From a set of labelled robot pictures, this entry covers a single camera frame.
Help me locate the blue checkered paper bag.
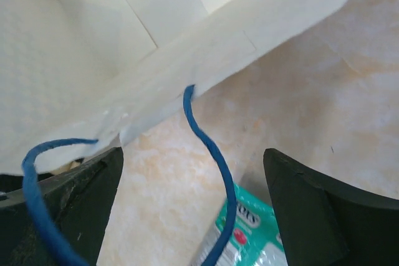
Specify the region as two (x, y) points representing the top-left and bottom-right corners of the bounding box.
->
(1, 0), (347, 176)

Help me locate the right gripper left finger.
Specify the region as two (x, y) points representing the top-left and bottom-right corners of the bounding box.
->
(1, 148), (123, 265)

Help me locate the teal snack packet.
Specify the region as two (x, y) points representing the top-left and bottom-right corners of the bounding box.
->
(188, 181), (289, 266)

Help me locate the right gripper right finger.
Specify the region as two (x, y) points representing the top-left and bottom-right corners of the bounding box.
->
(263, 148), (398, 265)

